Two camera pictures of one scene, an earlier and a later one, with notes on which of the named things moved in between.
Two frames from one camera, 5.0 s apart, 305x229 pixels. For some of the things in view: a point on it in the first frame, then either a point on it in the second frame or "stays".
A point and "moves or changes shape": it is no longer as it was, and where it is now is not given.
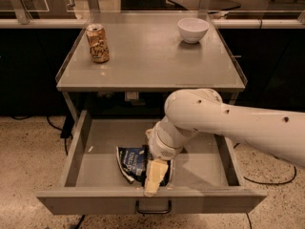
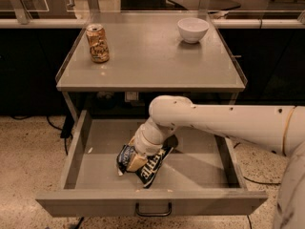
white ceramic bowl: x=193 y=29 stays
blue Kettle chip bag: x=133 y=162 moves or changes shape
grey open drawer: x=206 y=176 stays
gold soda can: x=99 y=52 stays
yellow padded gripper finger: x=149 y=134 -> x=132 y=141
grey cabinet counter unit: x=149 y=61 stays
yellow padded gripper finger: x=155 y=171 -> x=135 y=163
